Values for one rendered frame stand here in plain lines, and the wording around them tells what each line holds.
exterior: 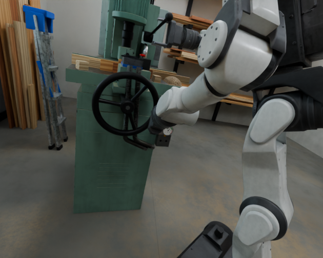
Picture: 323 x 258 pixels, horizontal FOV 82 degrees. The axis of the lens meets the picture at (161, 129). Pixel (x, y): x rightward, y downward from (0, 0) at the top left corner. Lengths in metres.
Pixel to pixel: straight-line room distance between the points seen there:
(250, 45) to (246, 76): 0.05
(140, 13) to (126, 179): 0.94
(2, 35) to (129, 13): 1.52
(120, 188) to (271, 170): 0.91
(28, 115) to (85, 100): 1.50
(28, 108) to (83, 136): 1.41
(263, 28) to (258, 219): 0.54
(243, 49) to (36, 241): 1.29
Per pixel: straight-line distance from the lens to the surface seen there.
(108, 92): 0.99
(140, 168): 1.22
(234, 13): 0.35
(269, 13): 0.38
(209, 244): 1.17
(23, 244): 1.35
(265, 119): 0.62
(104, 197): 1.34
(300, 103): 0.63
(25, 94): 2.39
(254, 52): 0.37
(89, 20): 3.50
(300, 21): 0.60
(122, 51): 1.08
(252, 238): 0.76
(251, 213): 0.71
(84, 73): 0.98
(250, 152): 0.66
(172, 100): 0.49
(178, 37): 1.00
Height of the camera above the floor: 1.05
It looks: 22 degrees down
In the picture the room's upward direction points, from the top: 13 degrees clockwise
